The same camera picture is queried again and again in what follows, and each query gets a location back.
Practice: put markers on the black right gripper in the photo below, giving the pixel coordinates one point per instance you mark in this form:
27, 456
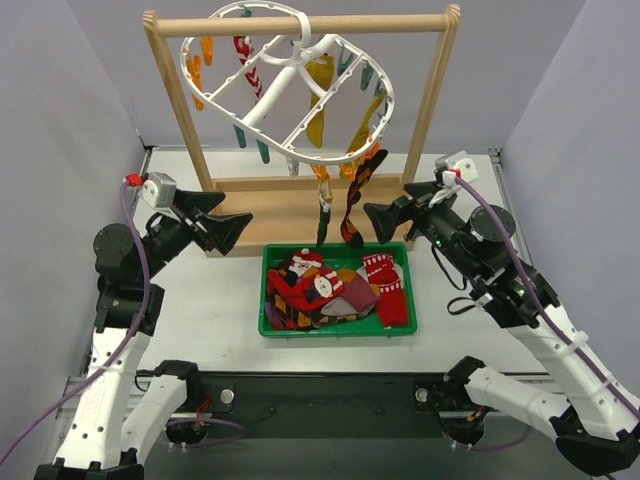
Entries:
415, 209

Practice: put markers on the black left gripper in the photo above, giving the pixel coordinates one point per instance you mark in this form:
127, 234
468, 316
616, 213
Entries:
192, 220

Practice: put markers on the black red argyle sock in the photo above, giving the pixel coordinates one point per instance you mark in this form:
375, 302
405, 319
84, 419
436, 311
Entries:
291, 319
363, 174

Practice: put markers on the green snowman sock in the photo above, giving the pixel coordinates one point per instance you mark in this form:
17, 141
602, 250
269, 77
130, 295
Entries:
324, 220

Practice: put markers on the white round clip hanger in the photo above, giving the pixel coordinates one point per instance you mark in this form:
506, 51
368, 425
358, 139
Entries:
280, 118

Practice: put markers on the yellow bear sock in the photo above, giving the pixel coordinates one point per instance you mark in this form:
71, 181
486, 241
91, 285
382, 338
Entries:
321, 71
362, 134

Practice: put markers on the red white striped sock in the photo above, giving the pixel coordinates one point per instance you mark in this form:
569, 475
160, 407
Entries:
245, 51

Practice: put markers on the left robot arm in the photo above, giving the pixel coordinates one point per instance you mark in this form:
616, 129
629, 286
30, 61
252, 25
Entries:
107, 439

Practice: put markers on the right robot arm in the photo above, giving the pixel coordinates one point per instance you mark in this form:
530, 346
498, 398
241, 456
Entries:
592, 419

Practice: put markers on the wooden hanger stand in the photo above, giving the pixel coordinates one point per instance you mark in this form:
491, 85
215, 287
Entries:
286, 208

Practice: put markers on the orange clothespin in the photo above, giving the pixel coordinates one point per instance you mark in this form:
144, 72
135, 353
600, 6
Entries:
207, 49
348, 170
193, 63
322, 175
199, 104

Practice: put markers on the green plastic bin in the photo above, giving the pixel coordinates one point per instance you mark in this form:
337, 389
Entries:
347, 262

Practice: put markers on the white clothespin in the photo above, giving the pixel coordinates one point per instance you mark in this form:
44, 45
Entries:
293, 167

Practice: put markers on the pink sock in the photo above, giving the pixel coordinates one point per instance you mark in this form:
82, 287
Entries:
355, 302

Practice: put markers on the purple sock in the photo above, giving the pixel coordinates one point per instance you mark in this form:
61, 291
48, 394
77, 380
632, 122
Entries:
272, 315

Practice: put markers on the red sock with white pattern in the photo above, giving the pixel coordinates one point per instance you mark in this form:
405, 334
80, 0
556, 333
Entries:
381, 272

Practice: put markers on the red santa sock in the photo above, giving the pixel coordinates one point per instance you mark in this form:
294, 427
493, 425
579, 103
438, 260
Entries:
304, 281

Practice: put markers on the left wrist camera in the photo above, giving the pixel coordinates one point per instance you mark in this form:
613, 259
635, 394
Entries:
156, 189

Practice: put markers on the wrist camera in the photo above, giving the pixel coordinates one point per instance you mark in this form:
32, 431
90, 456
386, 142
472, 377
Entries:
448, 169
156, 189

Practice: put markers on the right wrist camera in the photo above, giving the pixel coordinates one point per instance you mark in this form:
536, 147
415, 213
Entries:
448, 169

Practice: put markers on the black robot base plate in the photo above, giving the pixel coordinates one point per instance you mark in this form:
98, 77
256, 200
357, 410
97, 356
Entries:
328, 406

